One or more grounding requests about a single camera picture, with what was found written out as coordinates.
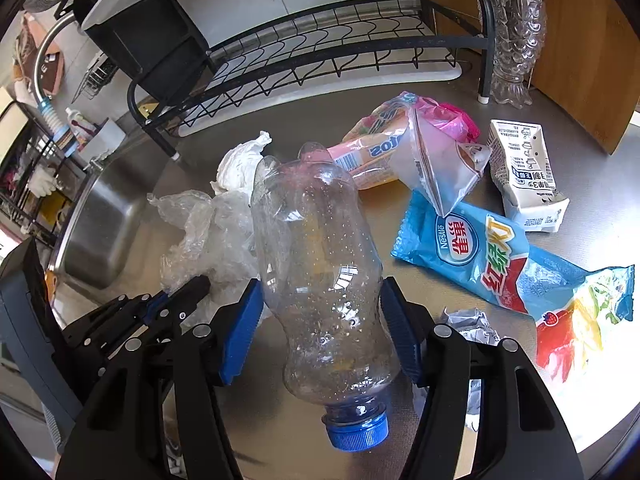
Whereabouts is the white toothbrush holder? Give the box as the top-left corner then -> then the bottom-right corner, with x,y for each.
78,119 -> 126,165

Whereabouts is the white drip tray lower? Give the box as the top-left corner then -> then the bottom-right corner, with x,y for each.
175,52 -> 462,138

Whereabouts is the clear plastic bottle blue cap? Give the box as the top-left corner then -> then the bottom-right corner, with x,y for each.
250,142 -> 399,452

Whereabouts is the blue ice cream wrapper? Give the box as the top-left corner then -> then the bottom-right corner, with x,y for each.
392,192 -> 634,380

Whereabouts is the pink snack wrapper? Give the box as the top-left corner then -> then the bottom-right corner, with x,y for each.
328,91 -> 491,217

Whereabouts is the black side shelf rack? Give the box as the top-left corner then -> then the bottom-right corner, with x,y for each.
1,96 -> 86,248

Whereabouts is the wooden cutting board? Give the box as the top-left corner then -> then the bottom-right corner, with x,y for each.
421,0 -> 639,154

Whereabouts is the silver foil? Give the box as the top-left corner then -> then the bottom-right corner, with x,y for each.
412,308 -> 500,432

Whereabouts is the wire sponge basket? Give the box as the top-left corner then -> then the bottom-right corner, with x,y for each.
72,51 -> 118,103

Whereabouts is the white milk carton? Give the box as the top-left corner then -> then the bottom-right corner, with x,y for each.
488,119 -> 570,233

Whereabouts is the black dish rack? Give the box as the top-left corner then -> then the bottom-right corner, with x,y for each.
70,0 -> 474,158

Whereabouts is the curved steel faucet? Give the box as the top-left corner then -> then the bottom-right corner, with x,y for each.
32,12 -> 78,157

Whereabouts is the white tissue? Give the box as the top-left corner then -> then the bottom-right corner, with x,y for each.
209,131 -> 272,198

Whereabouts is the stainless steel sink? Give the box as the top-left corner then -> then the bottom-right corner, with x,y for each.
50,138 -> 169,301

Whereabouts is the white rubber glove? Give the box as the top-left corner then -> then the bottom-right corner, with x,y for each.
27,165 -> 58,198

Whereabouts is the glass cutlery holder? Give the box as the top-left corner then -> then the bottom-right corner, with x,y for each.
490,0 -> 547,108

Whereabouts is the clear plastic bag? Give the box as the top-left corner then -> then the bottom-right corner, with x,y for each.
148,190 -> 258,318

